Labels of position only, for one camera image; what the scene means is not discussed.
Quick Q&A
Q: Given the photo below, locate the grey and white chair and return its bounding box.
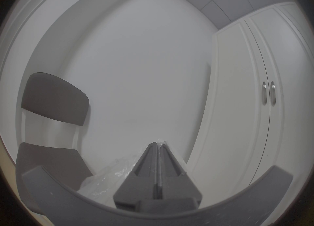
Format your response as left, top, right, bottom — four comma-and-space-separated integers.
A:
15, 72, 94, 214

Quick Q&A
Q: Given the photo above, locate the clear plastic bag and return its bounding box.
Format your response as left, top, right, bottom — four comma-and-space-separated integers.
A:
77, 139, 189, 197

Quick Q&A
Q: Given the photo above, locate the white wardrobe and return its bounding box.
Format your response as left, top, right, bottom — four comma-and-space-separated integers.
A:
188, 1, 313, 197

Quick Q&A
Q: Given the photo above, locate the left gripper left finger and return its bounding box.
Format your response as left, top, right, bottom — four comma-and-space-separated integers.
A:
113, 142, 158, 209

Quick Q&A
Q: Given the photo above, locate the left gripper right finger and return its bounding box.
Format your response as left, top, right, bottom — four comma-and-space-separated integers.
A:
157, 143, 203, 208

